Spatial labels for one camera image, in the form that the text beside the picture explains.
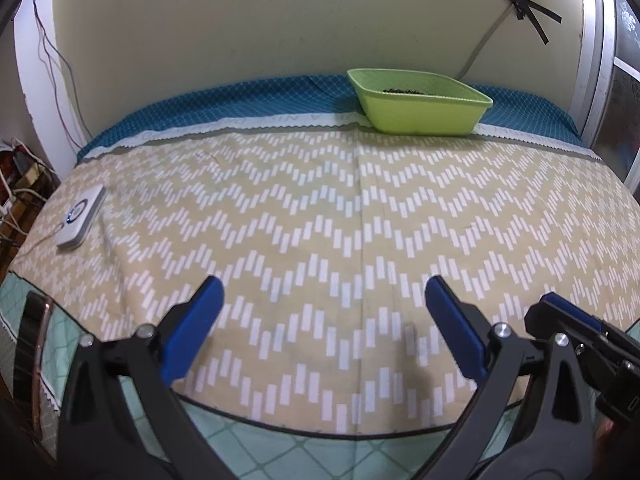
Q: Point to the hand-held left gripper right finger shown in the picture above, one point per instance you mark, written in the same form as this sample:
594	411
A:
455	330

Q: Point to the blue patterned bed sheet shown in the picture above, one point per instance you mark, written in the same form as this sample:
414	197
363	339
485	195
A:
225	102

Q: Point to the bead jewelry heap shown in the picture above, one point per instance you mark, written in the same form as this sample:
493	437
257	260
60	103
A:
407	91

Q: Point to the smartphone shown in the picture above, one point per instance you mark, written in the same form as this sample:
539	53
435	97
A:
30	350

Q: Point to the black tape cross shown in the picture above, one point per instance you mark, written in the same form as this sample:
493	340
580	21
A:
525	2

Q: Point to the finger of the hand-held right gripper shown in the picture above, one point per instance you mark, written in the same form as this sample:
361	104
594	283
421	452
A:
565	315

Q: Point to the white power bank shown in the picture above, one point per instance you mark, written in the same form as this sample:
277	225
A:
80	217

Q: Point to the beige zigzag cloth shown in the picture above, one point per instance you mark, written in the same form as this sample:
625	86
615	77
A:
300	220

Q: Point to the white window frame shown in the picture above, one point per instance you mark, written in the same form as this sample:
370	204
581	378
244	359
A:
597	60

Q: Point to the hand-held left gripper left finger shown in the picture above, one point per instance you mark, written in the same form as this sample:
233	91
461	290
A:
192	330

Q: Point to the green plastic basin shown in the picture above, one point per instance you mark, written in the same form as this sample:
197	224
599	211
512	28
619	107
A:
425	115

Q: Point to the green checked sheet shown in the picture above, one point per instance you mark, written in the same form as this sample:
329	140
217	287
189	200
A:
280	455

